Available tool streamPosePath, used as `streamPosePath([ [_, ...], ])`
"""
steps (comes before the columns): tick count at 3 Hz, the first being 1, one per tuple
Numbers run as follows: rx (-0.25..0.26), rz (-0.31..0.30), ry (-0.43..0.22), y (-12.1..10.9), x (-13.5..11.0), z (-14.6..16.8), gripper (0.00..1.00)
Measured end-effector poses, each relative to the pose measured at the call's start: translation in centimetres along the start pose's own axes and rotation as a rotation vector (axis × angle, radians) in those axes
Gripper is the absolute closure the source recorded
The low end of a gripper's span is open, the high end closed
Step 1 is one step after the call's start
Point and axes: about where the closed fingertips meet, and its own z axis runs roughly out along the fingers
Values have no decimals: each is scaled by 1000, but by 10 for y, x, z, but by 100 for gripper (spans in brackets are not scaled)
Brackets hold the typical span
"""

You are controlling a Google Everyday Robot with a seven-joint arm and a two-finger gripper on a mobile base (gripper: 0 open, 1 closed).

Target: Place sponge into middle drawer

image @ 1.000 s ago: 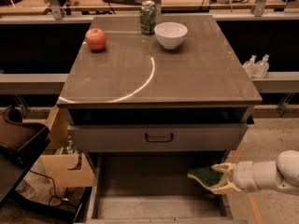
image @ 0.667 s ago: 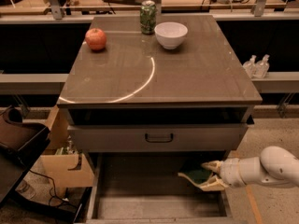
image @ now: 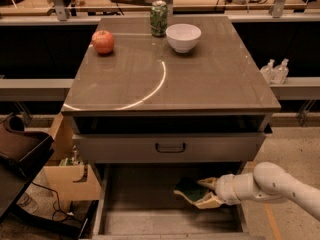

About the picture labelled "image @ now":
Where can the clear sanitizer bottle right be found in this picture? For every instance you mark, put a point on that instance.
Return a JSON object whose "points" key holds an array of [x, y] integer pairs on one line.
{"points": [[280, 72]]}

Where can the open middle drawer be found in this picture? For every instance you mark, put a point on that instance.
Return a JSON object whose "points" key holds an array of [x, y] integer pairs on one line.
{"points": [[138, 203]]}

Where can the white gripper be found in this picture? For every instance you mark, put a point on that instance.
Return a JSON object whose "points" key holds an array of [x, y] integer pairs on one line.
{"points": [[225, 188]]}

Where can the cardboard box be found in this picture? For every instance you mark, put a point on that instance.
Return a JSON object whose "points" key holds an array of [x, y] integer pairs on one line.
{"points": [[73, 179]]}

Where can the dark brown chair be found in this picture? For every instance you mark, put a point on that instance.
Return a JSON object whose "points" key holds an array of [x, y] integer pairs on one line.
{"points": [[22, 155]]}

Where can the green and yellow sponge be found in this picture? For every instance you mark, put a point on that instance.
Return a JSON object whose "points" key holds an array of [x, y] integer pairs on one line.
{"points": [[190, 190]]}

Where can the clear sanitizer bottle left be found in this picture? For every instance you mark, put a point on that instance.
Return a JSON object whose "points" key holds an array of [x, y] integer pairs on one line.
{"points": [[267, 71]]}

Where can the grey drawer cabinet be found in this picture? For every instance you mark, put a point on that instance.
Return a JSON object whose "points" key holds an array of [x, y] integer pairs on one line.
{"points": [[145, 87]]}

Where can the red apple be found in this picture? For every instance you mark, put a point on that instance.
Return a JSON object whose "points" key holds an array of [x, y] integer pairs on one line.
{"points": [[103, 42]]}

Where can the clear sanitizer bottle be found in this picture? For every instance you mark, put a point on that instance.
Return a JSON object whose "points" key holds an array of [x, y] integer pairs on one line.
{"points": [[280, 72], [267, 71]]}

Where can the closed upper drawer with handle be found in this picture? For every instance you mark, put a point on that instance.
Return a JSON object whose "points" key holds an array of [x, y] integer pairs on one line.
{"points": [[172, 148]]}

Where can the green soda can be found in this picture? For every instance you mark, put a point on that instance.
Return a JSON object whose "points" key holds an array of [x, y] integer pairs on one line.
{"points": [[158, 18]]}

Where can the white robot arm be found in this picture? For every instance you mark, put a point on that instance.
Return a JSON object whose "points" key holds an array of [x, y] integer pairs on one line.
{"points": [[267, 182]]}

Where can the white ceramic bowl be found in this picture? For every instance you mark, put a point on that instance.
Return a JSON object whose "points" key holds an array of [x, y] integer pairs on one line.
{"points": [[183, 37]]}

